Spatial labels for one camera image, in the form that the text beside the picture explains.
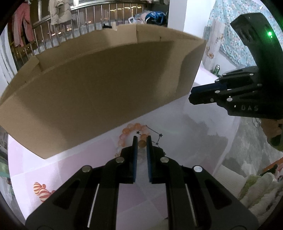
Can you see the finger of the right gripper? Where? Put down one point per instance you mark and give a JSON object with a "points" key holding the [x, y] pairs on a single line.
{"points": [[206, 94], [243, 76]]}

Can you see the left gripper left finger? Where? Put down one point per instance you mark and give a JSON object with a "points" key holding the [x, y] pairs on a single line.
{"points": [[120, 170]]}

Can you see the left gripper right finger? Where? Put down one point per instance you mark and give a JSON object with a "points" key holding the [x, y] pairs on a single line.
{"points": [[164, 170]]}

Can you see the green bottle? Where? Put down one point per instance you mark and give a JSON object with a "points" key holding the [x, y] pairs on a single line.
{"points": [[216, 70]]}

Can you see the pink balloon print tablecloth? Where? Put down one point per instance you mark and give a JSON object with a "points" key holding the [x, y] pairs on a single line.
{"points": [[57, 192]]}

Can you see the brown cardboard box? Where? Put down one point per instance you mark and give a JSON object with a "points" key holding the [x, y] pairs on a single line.
{"points": [[91, 84]]}

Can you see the metal balcony railing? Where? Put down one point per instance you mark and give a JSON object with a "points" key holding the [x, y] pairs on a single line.
{"points": [[86, 16]]}

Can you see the hanging pink clothes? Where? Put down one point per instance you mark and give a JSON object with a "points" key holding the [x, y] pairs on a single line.
{"points": [[22, 23]]}

